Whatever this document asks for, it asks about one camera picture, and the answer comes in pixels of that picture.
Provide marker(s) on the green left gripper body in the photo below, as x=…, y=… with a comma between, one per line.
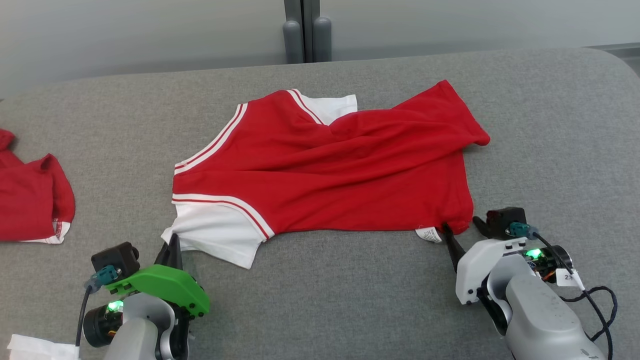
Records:
x=165, y=285

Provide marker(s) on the grey partition frame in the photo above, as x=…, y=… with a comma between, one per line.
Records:
x=302, y=15

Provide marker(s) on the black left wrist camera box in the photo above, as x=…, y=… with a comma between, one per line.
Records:
x=115, y=257

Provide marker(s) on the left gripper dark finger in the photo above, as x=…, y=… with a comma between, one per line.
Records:
x=175, y=252
x=162, y=256

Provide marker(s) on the red white basketball jersey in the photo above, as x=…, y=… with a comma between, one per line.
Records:
x=350, y=175

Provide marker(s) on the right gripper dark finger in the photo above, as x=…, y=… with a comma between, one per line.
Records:
x=452, y=245
x=482, y=227

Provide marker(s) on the grey rounded partition foot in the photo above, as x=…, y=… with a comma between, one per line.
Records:
x=322, y=42
x=293, y=45

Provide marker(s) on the red white shorts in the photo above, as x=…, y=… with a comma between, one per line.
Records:
x=30, y=200

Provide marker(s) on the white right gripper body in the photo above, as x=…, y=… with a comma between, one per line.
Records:
x=480, y=265

